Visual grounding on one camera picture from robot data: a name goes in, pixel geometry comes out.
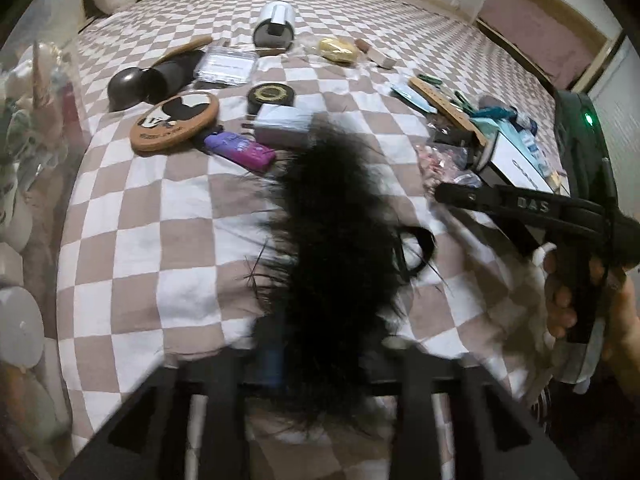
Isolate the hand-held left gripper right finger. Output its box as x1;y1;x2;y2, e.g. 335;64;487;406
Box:
370;345;583;480

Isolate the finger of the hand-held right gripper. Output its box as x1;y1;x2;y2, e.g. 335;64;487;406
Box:
434;182;608;226

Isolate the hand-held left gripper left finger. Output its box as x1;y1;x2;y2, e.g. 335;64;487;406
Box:
60;340;288;480

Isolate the black feather duster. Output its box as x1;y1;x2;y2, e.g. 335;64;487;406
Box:
245;115;441;441

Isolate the clear plastic storage box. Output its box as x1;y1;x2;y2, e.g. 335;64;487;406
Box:
0;0;108;480

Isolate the person's right hand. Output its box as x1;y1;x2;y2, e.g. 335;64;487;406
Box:
542;250;640;363

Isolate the white card box black border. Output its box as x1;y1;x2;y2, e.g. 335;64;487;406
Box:
474;132;571;196

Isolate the clear bag with pink beads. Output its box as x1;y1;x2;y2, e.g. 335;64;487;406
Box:
415;142;481;191

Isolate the pink cushion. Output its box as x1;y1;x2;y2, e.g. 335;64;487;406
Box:
475;0;608;91

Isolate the light blue mask packet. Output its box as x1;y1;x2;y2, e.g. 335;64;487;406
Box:
391;82;431;111

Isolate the checkered bed sheet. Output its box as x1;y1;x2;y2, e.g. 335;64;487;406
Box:
55;0;591;480

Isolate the purple packet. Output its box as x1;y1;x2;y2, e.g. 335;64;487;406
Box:
204;131;276;173

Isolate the white charger plug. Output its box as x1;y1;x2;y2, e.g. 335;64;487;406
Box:
243;104;315;150

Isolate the black-white printed cork coaster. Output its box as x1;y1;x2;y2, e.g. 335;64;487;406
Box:
130;91;221;156

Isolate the black round tin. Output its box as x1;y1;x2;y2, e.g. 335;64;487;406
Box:
246;83;296;116

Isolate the clear square case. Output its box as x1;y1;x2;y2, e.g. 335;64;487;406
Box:
192;45;260;86

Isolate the black cylindrical pouch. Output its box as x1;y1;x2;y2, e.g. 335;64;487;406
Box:
142;54;203;104

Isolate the white cylindrical appliance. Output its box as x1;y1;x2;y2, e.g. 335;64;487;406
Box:
251;1;297;51

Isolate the clear bag of toys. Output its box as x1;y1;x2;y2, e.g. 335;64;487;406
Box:
0;42;76;241

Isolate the yellow ring in plastic bag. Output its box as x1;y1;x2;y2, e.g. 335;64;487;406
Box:
312;35;363;67

